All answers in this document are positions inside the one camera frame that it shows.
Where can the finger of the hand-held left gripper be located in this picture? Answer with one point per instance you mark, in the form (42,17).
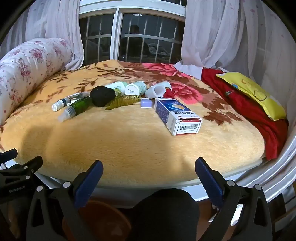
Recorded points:
(8,155)
(25,167)

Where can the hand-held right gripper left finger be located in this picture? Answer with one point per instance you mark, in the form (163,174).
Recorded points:
(89,178)

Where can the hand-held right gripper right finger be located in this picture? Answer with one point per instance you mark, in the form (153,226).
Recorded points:
(209,178)

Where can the orange plastic bin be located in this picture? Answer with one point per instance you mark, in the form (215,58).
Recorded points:
(104,220)

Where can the blue and white medicine box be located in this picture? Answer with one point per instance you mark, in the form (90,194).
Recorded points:
(171,111)

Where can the yellow floral blanket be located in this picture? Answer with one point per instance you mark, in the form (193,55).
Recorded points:
(129,143)

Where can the person's right leg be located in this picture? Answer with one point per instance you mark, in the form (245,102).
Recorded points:
(164,215)

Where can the small white dropper bottle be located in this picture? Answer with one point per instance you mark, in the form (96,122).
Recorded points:
(57,105)

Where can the red cloth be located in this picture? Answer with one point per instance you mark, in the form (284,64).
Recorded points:
(249,115)

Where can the green glass bottle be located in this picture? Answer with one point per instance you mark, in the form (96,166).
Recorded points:
(81,104)

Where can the black lump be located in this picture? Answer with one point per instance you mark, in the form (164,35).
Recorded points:
(101,96)

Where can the olive ridged wrapper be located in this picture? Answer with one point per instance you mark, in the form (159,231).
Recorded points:
(124,100)

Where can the pink floral bolster pillow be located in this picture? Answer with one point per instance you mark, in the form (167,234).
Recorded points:
(30,64)

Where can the small lavender box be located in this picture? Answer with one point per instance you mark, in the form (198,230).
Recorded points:
(146,103)

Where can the white and green bottle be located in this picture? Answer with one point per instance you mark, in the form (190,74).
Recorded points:
(115,85)

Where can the yellow printed pillow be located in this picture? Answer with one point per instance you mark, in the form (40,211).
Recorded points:
(254,92)

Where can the white capped bottle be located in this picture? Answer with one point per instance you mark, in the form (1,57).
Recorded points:
(133,89)

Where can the open white plastic bottle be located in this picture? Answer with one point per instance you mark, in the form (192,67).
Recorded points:
(157,91)

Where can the barred window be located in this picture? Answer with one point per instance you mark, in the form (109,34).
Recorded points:
(118,34)

